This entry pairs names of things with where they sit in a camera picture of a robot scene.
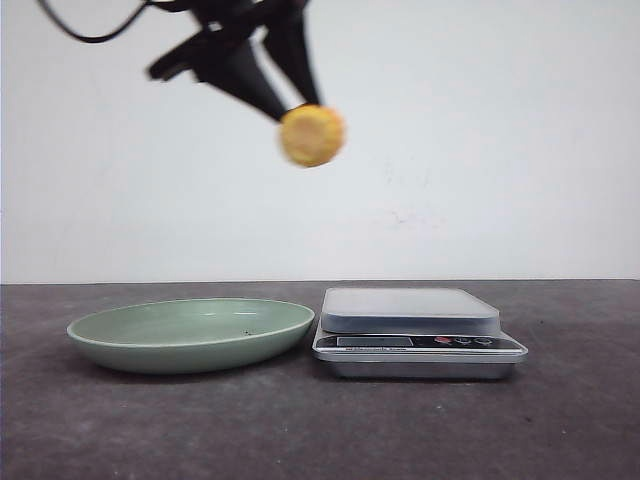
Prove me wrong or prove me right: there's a yellow corn cob piece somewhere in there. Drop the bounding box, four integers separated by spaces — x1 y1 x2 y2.
278 104 346 168

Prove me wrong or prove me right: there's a silver digital kitchen scale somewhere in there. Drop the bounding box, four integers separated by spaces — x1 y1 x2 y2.
312 287 528 380

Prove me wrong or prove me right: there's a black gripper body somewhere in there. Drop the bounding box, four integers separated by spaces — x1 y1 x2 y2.
147 1 307 80

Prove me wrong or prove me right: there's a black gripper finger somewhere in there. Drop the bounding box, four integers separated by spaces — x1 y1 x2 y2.
199 41 286 122
263 9 322 105

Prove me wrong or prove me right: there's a green shallow plate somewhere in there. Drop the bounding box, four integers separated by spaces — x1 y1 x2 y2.
67 298 315 375

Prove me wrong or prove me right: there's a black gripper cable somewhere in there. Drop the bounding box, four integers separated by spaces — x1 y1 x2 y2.
34 0 166 45

